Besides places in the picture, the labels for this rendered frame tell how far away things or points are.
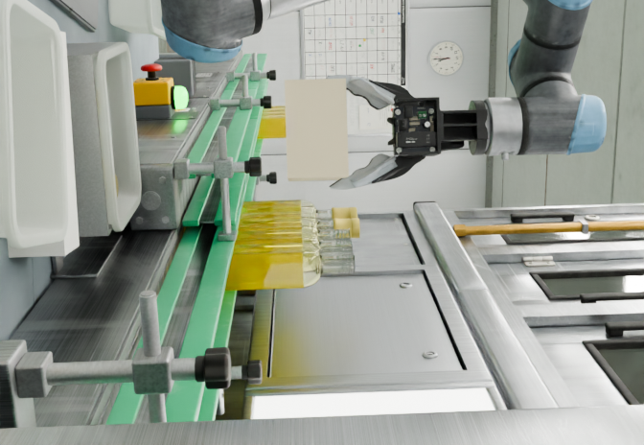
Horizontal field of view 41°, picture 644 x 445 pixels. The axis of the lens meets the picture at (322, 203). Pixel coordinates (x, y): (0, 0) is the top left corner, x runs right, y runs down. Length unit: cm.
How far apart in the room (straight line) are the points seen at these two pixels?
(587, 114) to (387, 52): 615
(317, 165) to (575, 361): 56
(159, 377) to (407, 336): 76
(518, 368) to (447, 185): 631
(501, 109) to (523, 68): 10
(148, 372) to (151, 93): 106
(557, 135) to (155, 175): 56
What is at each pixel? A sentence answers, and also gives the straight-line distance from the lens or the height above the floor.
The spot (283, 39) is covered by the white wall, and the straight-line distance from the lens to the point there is 721.
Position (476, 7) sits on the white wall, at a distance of 735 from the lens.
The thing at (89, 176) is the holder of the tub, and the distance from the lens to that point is 106.
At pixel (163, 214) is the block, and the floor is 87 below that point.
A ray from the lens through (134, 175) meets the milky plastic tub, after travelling 122.
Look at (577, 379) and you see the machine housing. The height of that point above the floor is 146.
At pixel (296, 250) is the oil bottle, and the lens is 125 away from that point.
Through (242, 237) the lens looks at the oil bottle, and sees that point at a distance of 131.
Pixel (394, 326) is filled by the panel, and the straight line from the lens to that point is 138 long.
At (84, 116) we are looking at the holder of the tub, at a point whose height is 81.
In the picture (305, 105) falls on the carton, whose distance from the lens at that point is 105.
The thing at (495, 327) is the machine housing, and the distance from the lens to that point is 139.
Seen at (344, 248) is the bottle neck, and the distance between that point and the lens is 132.
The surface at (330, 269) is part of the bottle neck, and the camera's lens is 126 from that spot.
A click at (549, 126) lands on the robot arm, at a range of 111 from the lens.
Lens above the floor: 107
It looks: 1 degrees up
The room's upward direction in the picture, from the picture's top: 88 degrees clockwise
